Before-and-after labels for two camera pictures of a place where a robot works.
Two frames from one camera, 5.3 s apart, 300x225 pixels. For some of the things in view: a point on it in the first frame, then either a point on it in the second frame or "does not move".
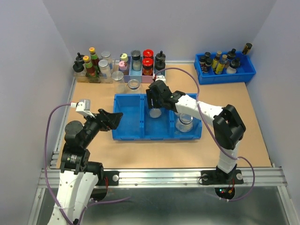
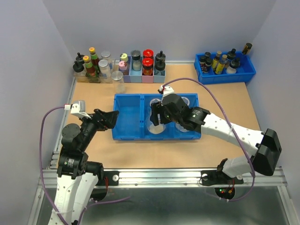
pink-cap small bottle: x=123 y=65 does not move
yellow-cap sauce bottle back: x=94 y=57 does not move
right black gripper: x=150 y=95 -> x=155 y=108
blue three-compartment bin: x=138 y=124 does not move
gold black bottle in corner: x=247 y=48 does not move
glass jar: x=133 y=84 -> x=154 y=129
